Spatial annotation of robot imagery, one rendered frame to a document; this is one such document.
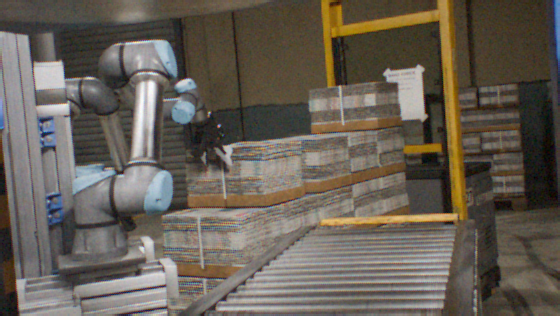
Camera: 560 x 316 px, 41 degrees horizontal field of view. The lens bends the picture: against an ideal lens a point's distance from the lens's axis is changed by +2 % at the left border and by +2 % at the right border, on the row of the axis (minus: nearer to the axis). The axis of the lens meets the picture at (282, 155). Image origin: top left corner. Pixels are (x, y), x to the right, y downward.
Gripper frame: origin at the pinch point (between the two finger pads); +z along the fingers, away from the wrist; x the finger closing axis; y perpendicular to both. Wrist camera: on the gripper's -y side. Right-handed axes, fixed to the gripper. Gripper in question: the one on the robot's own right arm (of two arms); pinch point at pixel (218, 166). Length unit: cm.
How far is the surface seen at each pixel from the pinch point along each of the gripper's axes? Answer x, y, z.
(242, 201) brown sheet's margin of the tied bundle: -7.7, -4.3, 13.7
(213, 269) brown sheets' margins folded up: -4.9, -30.3, 24.4
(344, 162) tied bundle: -19, 55, 38
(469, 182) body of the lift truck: -34, 142, 114
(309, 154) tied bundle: -14.8, 37.5, 21.5
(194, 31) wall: 470, 567, 159
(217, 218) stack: -8.9, -21.3, 8.2
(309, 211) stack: -17.9, 18.5, 36.7
